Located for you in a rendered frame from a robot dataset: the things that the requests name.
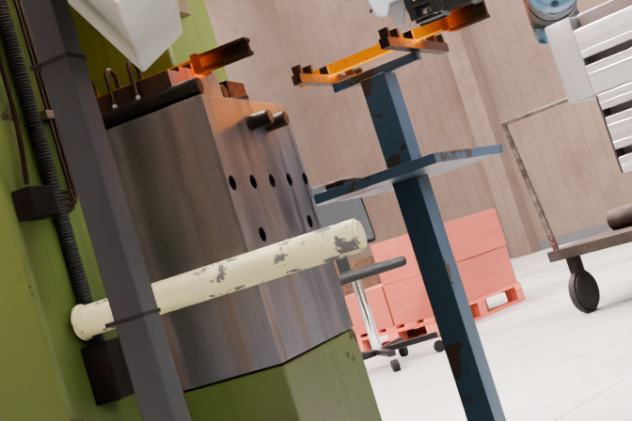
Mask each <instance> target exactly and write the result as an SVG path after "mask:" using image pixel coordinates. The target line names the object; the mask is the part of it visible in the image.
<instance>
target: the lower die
mask: <svg viewBox="0 0 632 421"><path fill-rule="evenodd" d="M195 77H197V78H198V79H200V80H201V82H202V84H203V86H204V92H203V93H202V94H203V95H211V96H217V97H223V94H222V91H221V88H220V85H219V82H218V79H217V75H216V72H213V71H212V74H209V75H207V76H205V75H199V74H195V73H194V70H193V66H192V64H191V63H189V64H187V65H184V66H182V67H175V68H173V69H170V70H164V71H162V72H159V73H156V74H154V75H152V76H150V77H147V78H145V79H142V80H140V81H137V82H136V86H137V89H138V92H139V95H141V98H143V97H146V96H149V95H150V94H153V93H155V92H158V91H160V90H163V89H165V88H168V87H170V86H174V85H176V84H179V83H181V82H184V81H186V80H189V79H192V78H195ZM113 93H114V96H115V99H116V103H117V104H118V107H120V106H122V105H124V104H127V103H129V102H132V101H134V91H133V88H132V85H127V86H124V87H122V88H119V89H117V90H114V91H113ZM96 99H97V102H98V105H99V108H100V112H101V114H102V113H105V112H107V111H110V110H112V108H111V105H112V103H111V101H110V97H109V94H108V93H107V94H104V95H102V96H100V97H98V98H96Z"/></svg>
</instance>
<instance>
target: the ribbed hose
mask: <svg viewBox="0 0 632 421"><path fill-rule="evenodd" d="M0 34H1V38H2V41H3V43H4V47H5V50H6V53H7V57H8V63H9V65H10V68H11V70H10V71H11V72H12V73H11V74H12V75H13V76H12V78H13V81H14V82H15V83H14V85H16V86H15V87H16V88H17V89H16V91H18V92H17V94H19V95H18V97H19V98H20V99H19V101H20V104H21V107H22V110H23V114H24V117H25V118H24V119H25V120H26V122H25V123H27V124H26V126H27V129H28V130H29V131H28V132H29V133H30V134H29V136H31V137H30V139H32V140H31V142H32V143H33V144H32V146H34V147H33V148H34V152H36V153H35V155H37V156H36V159H37V162H38V165H39V168H40V170H39V171H40V174H41V175H42V176H41V177H42V178H43V179H42V181H44V182H43V184H45V185H52V187H53V190H54V194H55V200H56V203H57V206H58V209H59V214H58V215H55V216H53V217H55V218H54V220H55V224H56V225H55V226H57V228H56V230H58V231H57V233H59V234H58V236H59V237H60V238H59V239H60V240H61V241H60V242H61V243H62V244H61V246H63V247H62V249H63V250H64V251H63V253H65V254H64V256H65V259H66V262H67V263H68V264H67V266H69V267H68V269H69V273H70V276H71V279H72V280H71V281H72V283H73V284H72V285H73V286H74V287H73V288H74V289H75V291H74V292H76V294H75V295H76V296H77V297H76V299H78V301H77V302H78V303H79V304H83V305H86V304H92V303H93V301H94V300H93V299H92V296H91V294H92V293H91V292H90V289H89V288H90V286H88V282H87V281H88V280H87V279H86V278H87V277H86V273H84V271H85V270H84V268H85V267H84V266H82V265H83V263H82V260H81V257H79V256H80V254H79V250H77V249H78V247H77V243H76V240H75V239H76V238H75V237H73V236H74V234H73V232H74V231H73V230H72V227H71V224H70V222H71V221H69V220H70V217H68V216H69V215H68V214H67V213H68V211H67V208H65V207H66V205H65V201H63V200H64V198H63V195H62V192H61V188H60V185H58V184H59V181H58V179H57V175H56V172H55V166H54V163H53V159H52V156H51V153H50V151H51V150H49V147H48V145H49V144H48V143H47V140H46V138H47V137H46V136H45V135H46V134H45V133H44V132H45V131H44V130H43V129H44V128H43V127H42V126H43V125H42V124H41V122H42V121H41V118H40V114H39V111H38V110H39V108H37V107H38V106H37V105H36V103H37V102H36V101H35V100H36V99H35V98H34V97H35V95H33V94H34V92H32V91H33V89H32V88H31V87H32V86H31V83H30V79H28V78H29V76H27V75H28V73H27V70H26V66H25V63H24V60H23V59H24V58H23V54H22V51H21V48H20V44H19V41H18V38H17V35H16V32H15V28H14V25H13V22H12V19H11V16H10V12H9V9H8V3H7V0H0ZM103 338H104V335H103V333H101V334H97V335H93V336H92V338H91V339H90V340H89V341H88V342H90V344H89V345H91V346H88V347H85V348H82V349H81V353H82V355H83V359H84V362H85V366H86V369H87V375H88V378H89V381H90V385H91V388H92V392H93V395H94V398H95V401H96V404H97V406H100V405H103V404H106V403H110V402H113V401H117V400H120V399H123V398H126V397H128V396H131V395H133V394H134V388H133V384H132V381H131V378H130V374H129V371H128V367H127V365H126V361H125V358H124V354H123V351H122V347H121V345H120V342H119V338H118V337H116V338H112V339H109V340H106V341H105V339H103Z"/></svg>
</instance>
